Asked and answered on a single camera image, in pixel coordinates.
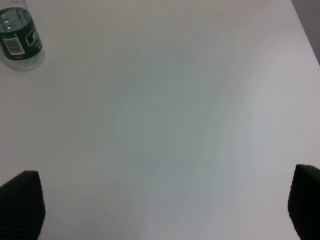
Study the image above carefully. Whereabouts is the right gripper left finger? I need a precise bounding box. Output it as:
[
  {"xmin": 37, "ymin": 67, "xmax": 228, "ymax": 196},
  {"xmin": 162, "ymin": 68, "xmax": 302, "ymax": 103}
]
[{"xmin": 0, "ymin": 170, "xmax": 46, "ymax": 240}]

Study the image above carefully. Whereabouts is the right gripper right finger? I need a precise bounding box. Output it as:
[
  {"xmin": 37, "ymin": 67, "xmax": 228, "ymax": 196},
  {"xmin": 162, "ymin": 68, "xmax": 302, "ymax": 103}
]
[{"xmin": 287, "ymin": 164, "xmax": 320, "ymax": 240}]

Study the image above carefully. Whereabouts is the clear bottle green label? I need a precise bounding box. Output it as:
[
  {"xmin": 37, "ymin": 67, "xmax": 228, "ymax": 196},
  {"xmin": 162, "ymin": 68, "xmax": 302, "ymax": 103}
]
[{"xmin": 0, "ymin": 0, "xmax": 45, "ymax": 71}]

